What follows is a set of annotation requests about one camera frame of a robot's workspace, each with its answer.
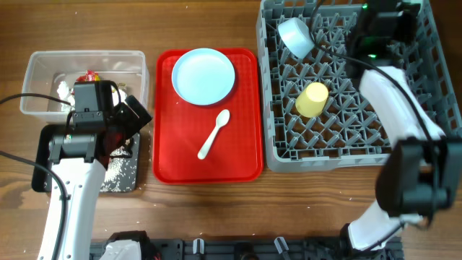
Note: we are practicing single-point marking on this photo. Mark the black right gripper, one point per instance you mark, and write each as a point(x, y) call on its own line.
point(405, 15)

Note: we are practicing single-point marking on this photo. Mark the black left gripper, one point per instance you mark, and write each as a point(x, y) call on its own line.
point(118, 135)

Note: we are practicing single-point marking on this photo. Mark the white rice grains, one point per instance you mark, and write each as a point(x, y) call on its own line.
point(122, 173)

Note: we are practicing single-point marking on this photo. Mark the red candy wrapper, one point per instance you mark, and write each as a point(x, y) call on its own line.
point(90, 76)

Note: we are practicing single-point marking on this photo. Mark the light blue small bowl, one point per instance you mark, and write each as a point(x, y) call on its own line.
point(296, 36)

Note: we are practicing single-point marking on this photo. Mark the light blue large plate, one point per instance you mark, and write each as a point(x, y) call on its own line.
point(203, 76)

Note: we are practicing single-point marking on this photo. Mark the yellow plastic cup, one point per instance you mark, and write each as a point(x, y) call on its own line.
point(311, 101)

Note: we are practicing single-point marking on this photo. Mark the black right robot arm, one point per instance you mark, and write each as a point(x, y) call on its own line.
point(421, 174)

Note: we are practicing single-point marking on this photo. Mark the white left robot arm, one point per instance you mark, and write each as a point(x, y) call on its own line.
point(76, 158)

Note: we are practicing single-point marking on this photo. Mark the black waste tray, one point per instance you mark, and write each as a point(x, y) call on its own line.
point(41, 181)

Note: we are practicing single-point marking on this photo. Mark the clear plastic waste bin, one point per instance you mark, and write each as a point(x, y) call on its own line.
point(47, 69)

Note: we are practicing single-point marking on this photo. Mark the grey dishwasher rack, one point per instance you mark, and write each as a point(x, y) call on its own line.
point(348, 133)

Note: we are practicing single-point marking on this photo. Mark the crumpled white tissue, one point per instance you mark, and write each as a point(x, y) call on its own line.
point(65, 93)
point(119, 96)

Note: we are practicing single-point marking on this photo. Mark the red serving tray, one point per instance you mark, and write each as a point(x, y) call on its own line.
point(180, 128)

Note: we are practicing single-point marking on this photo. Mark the white plastic spoon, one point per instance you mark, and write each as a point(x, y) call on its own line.
point(221, 120)

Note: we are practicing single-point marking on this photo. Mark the black mounting rail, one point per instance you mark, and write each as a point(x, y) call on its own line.
point(308, 249)

